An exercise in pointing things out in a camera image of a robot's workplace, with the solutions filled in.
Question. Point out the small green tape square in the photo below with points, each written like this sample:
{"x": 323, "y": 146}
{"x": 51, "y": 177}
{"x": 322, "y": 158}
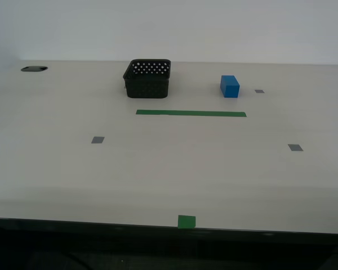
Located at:
{"x": 186, "y": 221}

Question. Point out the blue rectangular block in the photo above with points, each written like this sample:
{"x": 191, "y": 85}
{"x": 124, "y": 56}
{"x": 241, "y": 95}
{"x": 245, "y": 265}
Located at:
{"x": 231, "y": 88}

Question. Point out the grey tape square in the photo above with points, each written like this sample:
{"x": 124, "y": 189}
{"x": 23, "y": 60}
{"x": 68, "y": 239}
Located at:
{"x": 98, "y": 140}
{"x": 259, "y": 91}
{"x": 295, "y": 147}

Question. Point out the black perforated plastic basket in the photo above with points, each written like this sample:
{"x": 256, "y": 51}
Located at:
{"x": 146, "y": 89}

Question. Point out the long green tape strip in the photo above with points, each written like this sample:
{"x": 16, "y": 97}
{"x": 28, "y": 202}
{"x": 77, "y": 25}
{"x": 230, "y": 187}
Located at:
{"x": 191, "y": 113}

